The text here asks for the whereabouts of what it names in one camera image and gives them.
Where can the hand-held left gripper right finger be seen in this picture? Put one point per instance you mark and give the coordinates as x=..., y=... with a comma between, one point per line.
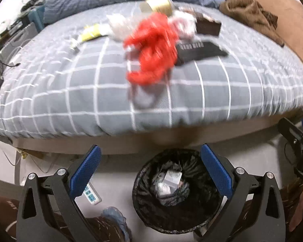
x=216, y=171

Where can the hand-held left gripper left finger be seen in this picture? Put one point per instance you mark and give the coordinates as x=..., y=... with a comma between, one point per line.
x=87, y=170

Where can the black lined waste bin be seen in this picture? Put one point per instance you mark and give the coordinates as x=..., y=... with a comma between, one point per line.
x=151, y=214

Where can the brown cookie box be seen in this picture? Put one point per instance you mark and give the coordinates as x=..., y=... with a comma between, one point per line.
x=208, y=26

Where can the yellow white packet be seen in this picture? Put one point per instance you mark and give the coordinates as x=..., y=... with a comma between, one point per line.
x=94, y=32

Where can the red plastic bag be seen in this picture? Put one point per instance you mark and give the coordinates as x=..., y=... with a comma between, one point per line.
x=154, y=42

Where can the white tissue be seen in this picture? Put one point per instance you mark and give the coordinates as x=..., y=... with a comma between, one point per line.
x=122, y=27

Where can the white power strip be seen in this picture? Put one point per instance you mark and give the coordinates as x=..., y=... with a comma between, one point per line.
x=92, y=195

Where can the small white box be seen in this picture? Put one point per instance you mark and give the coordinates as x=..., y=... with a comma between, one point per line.
x=173, y=179

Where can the crumpled white paper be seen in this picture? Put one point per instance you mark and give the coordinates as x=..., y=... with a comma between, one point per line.
x=164, y=190

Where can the blue shoe cover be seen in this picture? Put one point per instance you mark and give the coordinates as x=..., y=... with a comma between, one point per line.
x=116, y=219

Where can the person's leg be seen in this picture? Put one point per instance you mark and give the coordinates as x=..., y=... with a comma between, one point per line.
x=101, y=228

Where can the bed with grey checked sheet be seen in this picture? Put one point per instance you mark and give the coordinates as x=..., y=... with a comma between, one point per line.
x=217, y=93

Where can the brown slipper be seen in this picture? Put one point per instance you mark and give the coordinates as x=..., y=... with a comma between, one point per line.
x=3, y=219

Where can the wooden headboard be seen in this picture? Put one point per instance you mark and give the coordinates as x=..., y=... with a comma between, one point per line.
x=290, y=17

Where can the brown fleece garment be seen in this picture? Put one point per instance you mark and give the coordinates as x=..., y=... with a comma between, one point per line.
x=250, y=15

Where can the white red printed wrapper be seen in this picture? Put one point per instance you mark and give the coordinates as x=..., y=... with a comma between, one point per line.
x=184, y=25

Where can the teal suitcase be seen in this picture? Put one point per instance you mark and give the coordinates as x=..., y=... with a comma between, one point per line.
x=36, y=17

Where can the yellow jar with gold lid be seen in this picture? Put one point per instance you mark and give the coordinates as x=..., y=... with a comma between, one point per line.
x=159, y=5

